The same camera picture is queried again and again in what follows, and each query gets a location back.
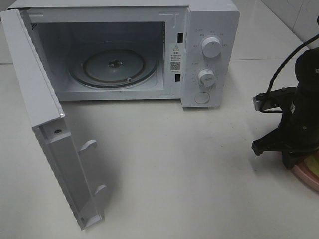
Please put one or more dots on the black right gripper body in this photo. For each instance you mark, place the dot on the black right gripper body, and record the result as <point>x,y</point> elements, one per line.
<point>299,126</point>

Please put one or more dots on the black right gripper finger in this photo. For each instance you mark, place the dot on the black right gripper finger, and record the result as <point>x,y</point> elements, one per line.
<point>290,159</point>
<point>273,142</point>

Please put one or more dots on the pink round plate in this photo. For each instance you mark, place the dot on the pink round plate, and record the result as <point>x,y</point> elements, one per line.
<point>301,171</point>

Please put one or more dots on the round white door button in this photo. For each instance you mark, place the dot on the round white door button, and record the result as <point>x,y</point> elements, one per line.
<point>202,97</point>

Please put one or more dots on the sandwich with white bread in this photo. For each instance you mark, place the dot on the sandwich with white bread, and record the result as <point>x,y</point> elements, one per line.
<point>312,163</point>

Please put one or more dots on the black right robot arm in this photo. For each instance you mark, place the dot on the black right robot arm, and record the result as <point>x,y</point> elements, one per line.
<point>307,75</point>

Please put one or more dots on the white lower microwave knob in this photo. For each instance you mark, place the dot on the white lower microwave knob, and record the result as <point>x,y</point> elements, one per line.
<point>206,78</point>

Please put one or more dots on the white microwave knob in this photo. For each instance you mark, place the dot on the white microwave knob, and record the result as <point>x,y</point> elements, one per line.
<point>206,78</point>
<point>211,46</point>

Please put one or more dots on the white upper microwave knob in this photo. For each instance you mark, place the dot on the white upper microwave knob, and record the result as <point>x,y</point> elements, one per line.
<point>211,46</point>

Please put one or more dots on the white microwave oven body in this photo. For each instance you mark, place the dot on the white microwave oven body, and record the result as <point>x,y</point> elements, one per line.
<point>171,30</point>

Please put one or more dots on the glass microwave turntable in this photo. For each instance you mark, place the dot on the glass microwave turntable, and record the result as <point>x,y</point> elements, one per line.
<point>113,68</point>

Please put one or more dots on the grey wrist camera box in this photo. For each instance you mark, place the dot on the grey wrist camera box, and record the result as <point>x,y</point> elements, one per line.
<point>281,98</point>

